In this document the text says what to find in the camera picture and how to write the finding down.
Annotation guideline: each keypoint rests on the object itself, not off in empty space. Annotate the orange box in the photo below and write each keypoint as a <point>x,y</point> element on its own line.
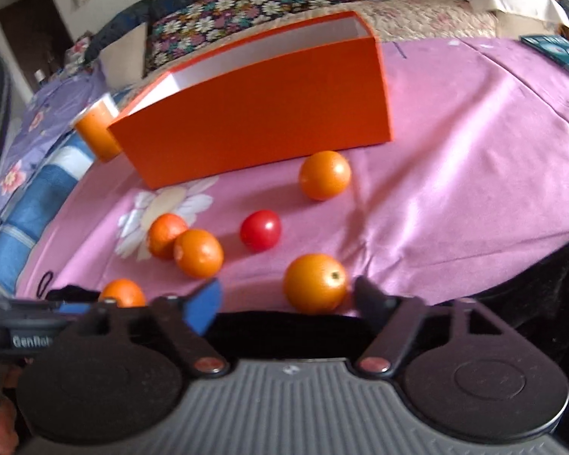
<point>265,104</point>

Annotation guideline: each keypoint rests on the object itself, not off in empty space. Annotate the orange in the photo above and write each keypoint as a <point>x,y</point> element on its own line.
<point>122,293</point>
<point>163,234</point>
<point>325,175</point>
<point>315,283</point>
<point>198,253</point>

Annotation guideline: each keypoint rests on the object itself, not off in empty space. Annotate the floral daisy pillow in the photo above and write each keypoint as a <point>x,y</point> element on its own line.
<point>218,19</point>

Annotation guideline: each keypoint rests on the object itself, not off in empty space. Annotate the white side table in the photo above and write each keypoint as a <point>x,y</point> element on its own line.
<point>514,23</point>

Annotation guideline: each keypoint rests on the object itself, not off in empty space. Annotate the red tomato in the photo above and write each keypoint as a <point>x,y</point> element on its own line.
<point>261,231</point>

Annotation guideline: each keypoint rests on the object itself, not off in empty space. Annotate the dark cloth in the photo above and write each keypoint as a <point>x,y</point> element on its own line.
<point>540,294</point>

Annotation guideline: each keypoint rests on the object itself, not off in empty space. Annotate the blue white striped blanket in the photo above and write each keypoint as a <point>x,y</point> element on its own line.
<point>33,199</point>

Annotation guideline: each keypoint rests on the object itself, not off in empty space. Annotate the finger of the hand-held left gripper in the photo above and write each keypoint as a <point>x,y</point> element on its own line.
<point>71,294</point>

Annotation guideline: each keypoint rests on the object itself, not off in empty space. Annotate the purple floral sheet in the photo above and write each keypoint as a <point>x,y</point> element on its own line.
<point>28,118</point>

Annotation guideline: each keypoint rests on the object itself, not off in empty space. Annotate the teal book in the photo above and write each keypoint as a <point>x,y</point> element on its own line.
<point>562,54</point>

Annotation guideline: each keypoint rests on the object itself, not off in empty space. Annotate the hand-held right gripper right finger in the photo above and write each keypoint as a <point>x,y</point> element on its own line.
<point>372,294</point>

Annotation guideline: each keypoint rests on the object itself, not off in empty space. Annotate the pink tablecloth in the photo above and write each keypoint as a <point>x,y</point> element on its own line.
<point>455,175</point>

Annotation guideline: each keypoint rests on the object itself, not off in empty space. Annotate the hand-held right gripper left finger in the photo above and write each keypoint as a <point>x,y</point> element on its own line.
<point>201,305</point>

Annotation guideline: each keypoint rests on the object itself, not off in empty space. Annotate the person's left hand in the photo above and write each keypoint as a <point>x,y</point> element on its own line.
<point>0,429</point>

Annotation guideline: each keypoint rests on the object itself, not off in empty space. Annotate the orange cup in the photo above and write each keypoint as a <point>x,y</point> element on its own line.
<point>97,132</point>

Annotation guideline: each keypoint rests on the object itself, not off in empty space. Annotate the dark blue patterned cushion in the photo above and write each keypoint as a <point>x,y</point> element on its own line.
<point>118,23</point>

